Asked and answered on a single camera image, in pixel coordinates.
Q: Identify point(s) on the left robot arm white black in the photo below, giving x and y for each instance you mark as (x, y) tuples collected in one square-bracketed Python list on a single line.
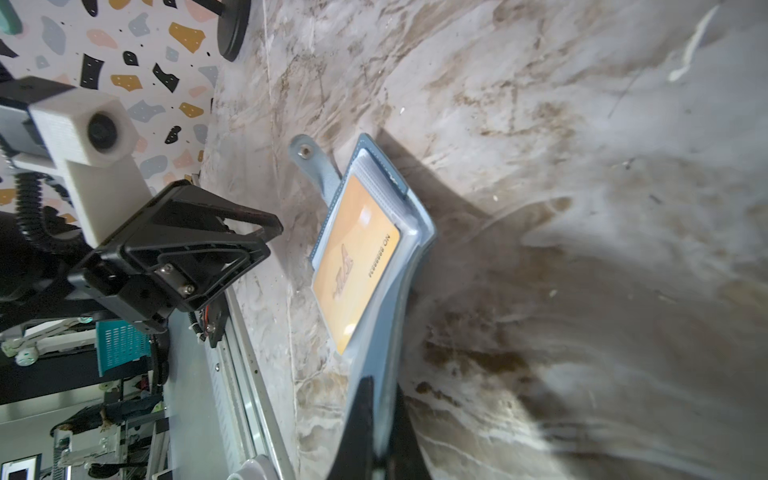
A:
[(37, 251)]

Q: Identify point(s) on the blue leather card holder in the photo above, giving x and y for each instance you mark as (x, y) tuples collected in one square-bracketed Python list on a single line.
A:
[(374, 349)]

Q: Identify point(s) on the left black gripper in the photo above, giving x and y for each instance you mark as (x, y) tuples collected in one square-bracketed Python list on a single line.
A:
[(183, 249)]

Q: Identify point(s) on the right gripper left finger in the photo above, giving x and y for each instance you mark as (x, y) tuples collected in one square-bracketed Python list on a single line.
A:
[(354, 458)]

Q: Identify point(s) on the black microphone stand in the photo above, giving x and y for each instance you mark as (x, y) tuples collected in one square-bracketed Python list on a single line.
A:
[(233, 18)]

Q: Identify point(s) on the orange credit card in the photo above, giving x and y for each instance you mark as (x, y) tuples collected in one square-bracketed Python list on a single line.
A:
[(361, 243)]

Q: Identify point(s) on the mint green microphone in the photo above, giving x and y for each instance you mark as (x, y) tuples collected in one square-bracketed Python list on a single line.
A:
[(10, 22)]

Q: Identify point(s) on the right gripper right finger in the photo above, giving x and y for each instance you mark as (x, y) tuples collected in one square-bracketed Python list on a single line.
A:
[(404, 460)]

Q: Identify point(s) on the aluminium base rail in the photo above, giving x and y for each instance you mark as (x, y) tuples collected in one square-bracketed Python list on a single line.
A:
[(247, 420)]

